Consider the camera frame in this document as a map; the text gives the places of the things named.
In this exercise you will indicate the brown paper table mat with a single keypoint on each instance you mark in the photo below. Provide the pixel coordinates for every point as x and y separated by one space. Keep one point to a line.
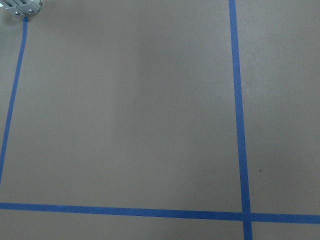
161 120

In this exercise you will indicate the aluminium frame post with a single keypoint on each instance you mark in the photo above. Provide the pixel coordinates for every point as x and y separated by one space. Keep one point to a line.
22 7

